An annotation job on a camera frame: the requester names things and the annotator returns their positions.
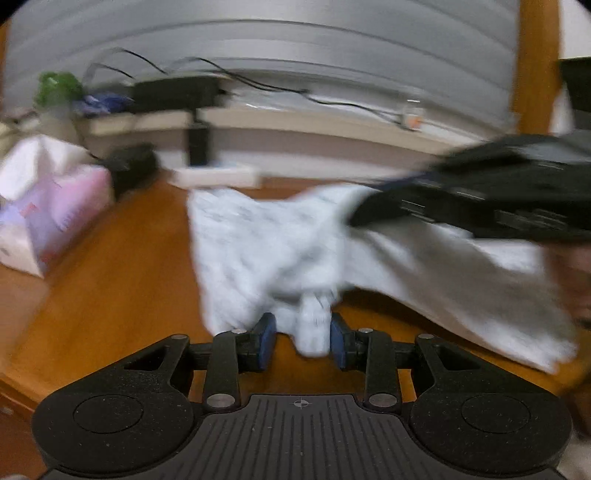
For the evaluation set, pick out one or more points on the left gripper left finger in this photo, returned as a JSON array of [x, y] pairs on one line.
[[233, 353]]

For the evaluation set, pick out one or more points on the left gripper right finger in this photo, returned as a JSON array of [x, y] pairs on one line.
[[371, 352]]

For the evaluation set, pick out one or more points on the white patterned garment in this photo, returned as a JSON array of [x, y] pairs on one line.
[[295, 258]]

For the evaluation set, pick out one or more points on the person's right hand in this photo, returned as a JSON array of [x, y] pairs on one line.
[[569, 264]]

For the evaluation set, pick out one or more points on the glass jar orange label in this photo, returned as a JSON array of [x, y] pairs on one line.
[[412, 115]]

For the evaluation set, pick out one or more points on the grey window blind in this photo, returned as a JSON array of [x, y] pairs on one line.
[[460, 55]]

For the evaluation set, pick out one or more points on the white power strip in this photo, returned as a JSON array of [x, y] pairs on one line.
[[202, 177]]

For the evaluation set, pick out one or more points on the black pouch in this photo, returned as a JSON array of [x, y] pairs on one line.
[[131, 167]]

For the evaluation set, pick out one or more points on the beige window sill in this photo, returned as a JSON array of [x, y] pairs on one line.
[[249, 118]]

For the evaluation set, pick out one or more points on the black power adapter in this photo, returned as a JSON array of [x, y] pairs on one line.
[[198, 140]]

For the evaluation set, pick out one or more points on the pink tissue box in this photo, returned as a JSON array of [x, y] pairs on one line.
[[50, 193]]

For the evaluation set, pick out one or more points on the black box on sill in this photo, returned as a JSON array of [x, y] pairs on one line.
[[178, 93]]

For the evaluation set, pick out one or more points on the blue packet on sill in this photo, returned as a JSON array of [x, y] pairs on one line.
[[102, 104]]

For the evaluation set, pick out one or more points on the brown wooden window frame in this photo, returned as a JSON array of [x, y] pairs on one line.
[[537, 80]]

